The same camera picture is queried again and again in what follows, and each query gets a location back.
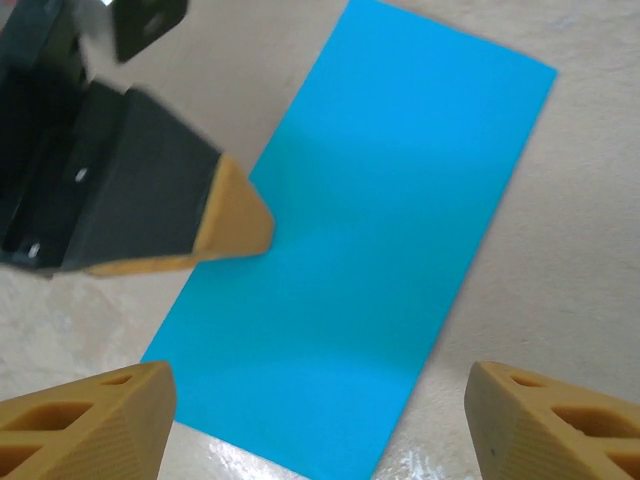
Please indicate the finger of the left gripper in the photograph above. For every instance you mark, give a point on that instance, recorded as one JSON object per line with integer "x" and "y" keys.
{"x": 160, "y": 190}

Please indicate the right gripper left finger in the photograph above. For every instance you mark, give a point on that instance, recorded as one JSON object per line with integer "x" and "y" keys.
{"x": 75, "y": 430}

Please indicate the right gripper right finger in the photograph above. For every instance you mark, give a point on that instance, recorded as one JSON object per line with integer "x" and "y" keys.
{"x": 550, "y": 435}

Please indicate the blue cloth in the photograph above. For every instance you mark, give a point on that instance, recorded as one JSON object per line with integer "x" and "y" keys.
{"x": 375, "y": 225}

